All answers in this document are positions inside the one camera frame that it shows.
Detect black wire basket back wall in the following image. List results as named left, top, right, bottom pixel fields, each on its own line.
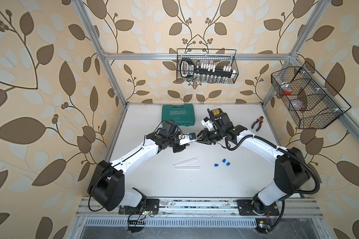
left=177, top=48, right=239, bottom=84

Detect black socket holder rail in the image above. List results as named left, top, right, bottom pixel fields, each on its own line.
left=177, top=58, right=239, bottom=78

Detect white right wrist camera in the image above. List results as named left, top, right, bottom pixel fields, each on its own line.
left=201, top=118, right=214, bottom=131

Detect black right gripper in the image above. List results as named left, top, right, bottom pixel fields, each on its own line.
left=194, top=128, right=225, bottom=144

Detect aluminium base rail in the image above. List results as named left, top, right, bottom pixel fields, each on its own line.
left=75, top=197, right=323, bottom=228

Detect green plastic tool case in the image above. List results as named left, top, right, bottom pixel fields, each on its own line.
left=161, top=104, right=195, bottom=126

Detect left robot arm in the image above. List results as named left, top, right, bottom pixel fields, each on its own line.
left=87, top=120, right=196, bottom=211

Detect black wire basket right wall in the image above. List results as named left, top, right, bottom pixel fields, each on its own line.
left=271, top=62, right=351, bottom=129

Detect black tool case yellow label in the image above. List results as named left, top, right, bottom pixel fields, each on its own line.
left=210, top=108, right=227, bottom=120

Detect orange black pliers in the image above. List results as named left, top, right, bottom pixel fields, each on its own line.
left=251, top=116, right=264, bottom=131

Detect black wire basket wall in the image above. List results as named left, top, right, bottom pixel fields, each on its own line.
left=177, top=48, right=239, bottom=84
left=271, top=62, right=351, bottom=129

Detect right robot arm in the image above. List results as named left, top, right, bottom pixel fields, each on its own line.
left=197, top=108, right=316, bottom=215

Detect aluminium frame post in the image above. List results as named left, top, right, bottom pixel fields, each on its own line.
left=72, top=0, right=128, bottom=109

